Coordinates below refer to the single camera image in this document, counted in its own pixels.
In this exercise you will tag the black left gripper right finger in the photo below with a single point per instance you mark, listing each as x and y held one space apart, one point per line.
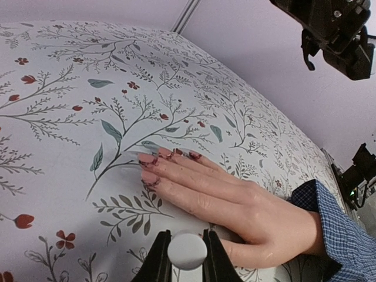
217 266

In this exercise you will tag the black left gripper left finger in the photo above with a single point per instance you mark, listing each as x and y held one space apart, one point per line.
157 267

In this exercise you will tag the blue checkered sleeve forearm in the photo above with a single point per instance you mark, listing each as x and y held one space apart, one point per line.
350 248

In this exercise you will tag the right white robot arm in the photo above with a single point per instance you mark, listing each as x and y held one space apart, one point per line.
338 29

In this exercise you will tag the person's bare hand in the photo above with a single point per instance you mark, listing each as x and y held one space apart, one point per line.
273 230

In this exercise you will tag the floral patterned table mat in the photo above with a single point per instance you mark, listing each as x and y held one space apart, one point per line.
79 101

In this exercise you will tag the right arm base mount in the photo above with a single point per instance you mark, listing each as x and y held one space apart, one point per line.
362 170

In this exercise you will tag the right aluminium frame post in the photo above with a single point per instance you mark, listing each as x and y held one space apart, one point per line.
185 16

